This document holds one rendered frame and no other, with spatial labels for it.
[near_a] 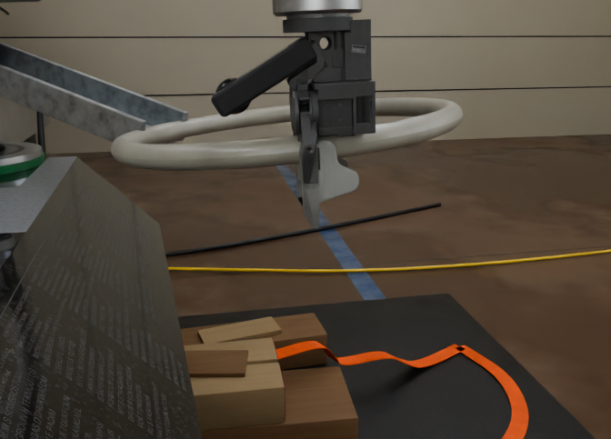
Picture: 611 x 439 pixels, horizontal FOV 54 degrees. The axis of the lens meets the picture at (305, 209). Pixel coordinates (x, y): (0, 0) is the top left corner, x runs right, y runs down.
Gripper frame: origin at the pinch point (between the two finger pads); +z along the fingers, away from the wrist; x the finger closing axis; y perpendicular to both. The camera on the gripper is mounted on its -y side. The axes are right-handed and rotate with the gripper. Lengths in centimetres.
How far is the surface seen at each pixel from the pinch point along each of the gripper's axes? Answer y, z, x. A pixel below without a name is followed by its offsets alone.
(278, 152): -2.7, -6.9, -1.3
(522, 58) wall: 271, 14, 518
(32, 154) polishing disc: -46, 1, 53
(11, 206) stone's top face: -40.9, 4.0, 26.0
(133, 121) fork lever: -22.5, -7.1, 29.2
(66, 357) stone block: -25.8, 12.2, -5.8
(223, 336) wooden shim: -17, 71, 107
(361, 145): 6.2, -6.9, -0.7
